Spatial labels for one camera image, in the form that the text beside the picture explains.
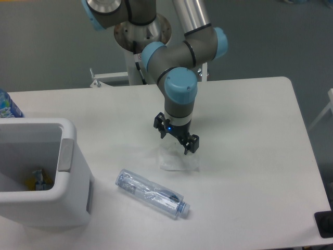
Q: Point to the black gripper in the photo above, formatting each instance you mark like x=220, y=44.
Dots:
x=181, y=133

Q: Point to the clear plastic bottle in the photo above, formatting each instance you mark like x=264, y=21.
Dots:
x=153, y=193

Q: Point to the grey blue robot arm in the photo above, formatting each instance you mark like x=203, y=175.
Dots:
x=170, y=68

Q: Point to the white trash can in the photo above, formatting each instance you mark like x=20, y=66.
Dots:
x=28, y=144

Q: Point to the yellow blue trash wrappers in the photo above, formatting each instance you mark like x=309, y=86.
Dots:
x=39, y=181

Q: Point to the blue labelled water bottle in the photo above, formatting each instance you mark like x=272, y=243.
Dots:
x=8, y=107

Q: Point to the black device at table edge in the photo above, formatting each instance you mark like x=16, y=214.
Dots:
x=324, y=223

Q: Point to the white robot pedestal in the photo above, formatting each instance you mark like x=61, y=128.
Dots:
x=135, y=70

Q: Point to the white frame at right edge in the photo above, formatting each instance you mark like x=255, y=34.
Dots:
x=324, y=112

